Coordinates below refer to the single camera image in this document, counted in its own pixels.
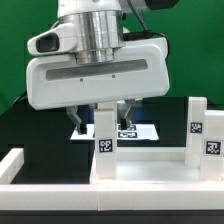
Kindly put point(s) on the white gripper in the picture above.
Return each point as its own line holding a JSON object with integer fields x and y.
{"x": 138, "y": 71}

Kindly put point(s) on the white desk top tray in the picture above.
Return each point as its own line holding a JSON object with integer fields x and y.
{"x": 154, "y": 164}

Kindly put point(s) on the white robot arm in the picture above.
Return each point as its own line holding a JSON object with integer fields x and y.
{"x": 88, "y": 57}

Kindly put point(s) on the fiducial marker sheet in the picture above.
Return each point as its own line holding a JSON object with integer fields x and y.
{"x": 134, "y": 132}

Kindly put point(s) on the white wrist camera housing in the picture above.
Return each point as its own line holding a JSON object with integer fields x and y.
{"x": 58, "y": 40}

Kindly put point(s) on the white left fence rail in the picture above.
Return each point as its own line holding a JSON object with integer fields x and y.
{"x": 11, "y": 165}

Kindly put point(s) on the white fence rail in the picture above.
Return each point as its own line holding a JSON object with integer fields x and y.
{"x": 11, "y": 165}
{"x": 200, "y": 196}

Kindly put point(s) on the white front fence rail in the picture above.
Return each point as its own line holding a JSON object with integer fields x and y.
{"x": 200, "y": 196}

